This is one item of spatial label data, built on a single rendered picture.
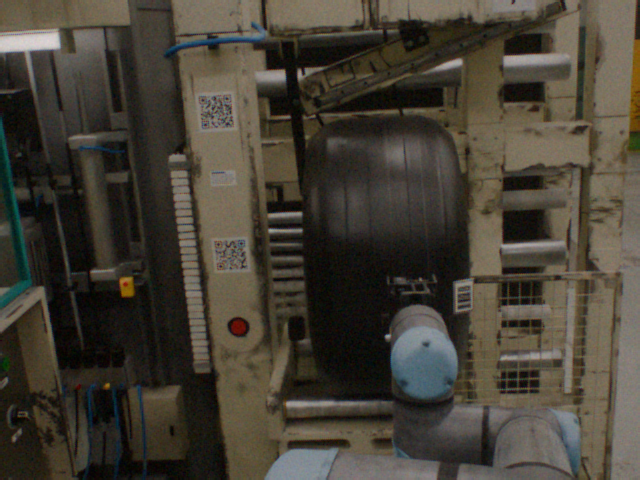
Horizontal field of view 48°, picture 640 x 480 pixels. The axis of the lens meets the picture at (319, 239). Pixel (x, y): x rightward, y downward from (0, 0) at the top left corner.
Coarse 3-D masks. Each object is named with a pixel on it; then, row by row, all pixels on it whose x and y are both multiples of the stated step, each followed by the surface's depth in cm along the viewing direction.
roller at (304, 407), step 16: (288, 400) 149; (304, 400) 148; (320, 400) 148; (336, 400) 148; (352, 400) 147; (368, 400) 147; (384, 400) 147; (288, 416) 149; (304, 416) 148; (320, 416) 148; (336, 416) 148
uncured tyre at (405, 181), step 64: (384, 128) 139; (320, 192) 130; (384, 192) 127; (448, 192) 128; (320, 256) 127; (384, 256) 125; (448, 256) 125; (320, 320) 130; (448, 320) 127; (384, 384) 139
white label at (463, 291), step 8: (464, 280) 126; (472, 280) 126; (456, 288) 126; (464, 288) 126; (472, 288) 127; (456, 296) 126; (464, 296) 127; (472, 296) 127; (456, 304) 127; (464, 304) 127; (472, 304) 128; (456, 312) 127
